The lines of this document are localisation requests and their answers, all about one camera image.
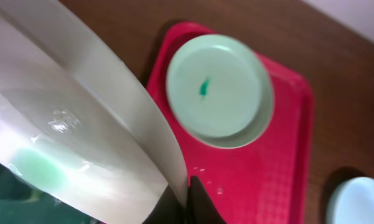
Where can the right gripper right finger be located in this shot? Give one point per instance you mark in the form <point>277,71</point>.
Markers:
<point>200,208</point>

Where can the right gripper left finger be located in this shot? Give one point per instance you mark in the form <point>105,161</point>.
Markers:
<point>167,211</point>

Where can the mint green plate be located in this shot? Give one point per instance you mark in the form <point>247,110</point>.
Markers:
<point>219,91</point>

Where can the white plate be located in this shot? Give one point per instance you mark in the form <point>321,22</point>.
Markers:
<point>76,123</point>

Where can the light blue plate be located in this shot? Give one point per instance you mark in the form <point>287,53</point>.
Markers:
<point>352,202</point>

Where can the red plastic tray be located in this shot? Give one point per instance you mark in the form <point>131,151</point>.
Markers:
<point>265,181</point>

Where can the dark green water tray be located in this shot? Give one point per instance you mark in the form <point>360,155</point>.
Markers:
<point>21,203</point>

